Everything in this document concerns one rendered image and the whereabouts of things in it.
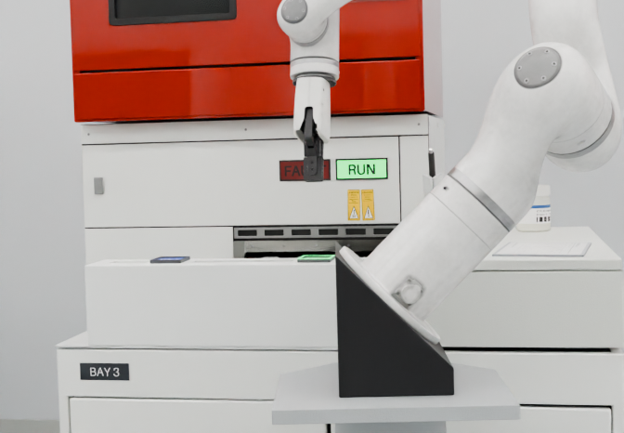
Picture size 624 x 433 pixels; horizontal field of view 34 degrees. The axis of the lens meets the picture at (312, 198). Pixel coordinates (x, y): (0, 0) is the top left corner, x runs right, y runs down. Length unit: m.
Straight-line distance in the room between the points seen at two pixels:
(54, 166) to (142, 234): 1.73
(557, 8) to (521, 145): 0.24
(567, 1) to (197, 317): 0.79
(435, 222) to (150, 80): 1.12
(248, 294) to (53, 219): 2.48
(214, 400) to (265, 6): 0.93
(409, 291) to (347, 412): 0.19
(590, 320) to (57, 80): 2.84
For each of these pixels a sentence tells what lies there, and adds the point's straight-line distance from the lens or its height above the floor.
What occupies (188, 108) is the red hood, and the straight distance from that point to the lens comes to 2.36.
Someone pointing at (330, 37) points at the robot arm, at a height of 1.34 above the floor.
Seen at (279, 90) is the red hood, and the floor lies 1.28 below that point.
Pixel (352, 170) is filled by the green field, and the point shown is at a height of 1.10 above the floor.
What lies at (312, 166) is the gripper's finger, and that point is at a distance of 1.74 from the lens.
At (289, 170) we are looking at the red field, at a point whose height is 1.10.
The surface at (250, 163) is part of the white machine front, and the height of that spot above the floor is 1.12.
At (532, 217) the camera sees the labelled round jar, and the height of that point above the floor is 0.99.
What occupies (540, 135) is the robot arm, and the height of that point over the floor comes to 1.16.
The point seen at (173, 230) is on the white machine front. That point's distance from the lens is 2.43.
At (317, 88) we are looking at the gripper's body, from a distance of 1.73.
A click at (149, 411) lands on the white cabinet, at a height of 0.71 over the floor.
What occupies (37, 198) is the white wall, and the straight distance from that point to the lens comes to 4.19.
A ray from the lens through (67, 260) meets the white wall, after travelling 4.16.
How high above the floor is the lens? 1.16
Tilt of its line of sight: 3 degrees down
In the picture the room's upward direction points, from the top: 2 degrees counter-clockwise
